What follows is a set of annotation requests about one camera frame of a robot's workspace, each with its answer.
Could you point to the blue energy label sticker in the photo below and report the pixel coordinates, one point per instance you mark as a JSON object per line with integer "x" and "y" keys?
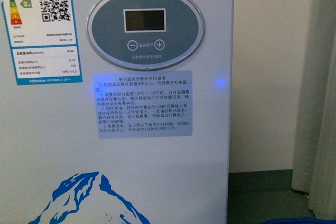
{"x": 42, "y": 39}

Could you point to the white pleated curtain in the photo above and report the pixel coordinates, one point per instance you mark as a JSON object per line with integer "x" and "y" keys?
{"x": 314, "y": 152}

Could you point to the oval grey control panel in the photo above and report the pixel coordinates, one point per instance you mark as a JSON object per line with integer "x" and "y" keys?
{"x": 145, "y": 35}

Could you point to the blue plastic shopping basket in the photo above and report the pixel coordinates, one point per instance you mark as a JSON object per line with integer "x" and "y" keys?
{"x": 299, "y": 220}

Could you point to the white blue chest freezer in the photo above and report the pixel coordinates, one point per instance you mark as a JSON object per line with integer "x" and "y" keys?
{"x": 56, "y": 169}

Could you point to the grey instruction sticker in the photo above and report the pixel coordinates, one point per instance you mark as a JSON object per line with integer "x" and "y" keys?
{"x": 144, "y": 104}

